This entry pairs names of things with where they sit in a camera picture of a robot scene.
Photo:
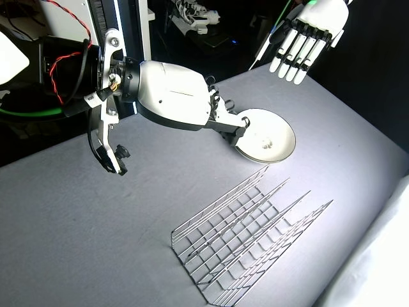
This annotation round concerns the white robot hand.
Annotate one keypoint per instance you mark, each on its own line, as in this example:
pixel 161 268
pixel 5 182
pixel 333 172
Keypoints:
pixel 322 16
pixel 172 96

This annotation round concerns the white spare robot hand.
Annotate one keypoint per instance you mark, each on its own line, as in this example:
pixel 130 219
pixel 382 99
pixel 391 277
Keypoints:
pixel 198 16

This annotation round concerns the black box with blue light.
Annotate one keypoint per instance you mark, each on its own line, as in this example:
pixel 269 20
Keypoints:
pixel 220 40

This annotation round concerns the white panel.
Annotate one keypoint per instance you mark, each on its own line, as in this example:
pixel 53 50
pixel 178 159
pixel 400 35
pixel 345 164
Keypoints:
pixel 64 19

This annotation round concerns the grey tablecloth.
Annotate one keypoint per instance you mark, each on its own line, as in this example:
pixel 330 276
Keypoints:
pixel 96 224

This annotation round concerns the white backdrop sheet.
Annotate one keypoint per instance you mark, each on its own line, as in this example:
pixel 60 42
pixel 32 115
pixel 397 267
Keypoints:
pixel 383 256

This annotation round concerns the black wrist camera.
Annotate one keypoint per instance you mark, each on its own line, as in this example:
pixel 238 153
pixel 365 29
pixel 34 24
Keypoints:
pixel 103 159

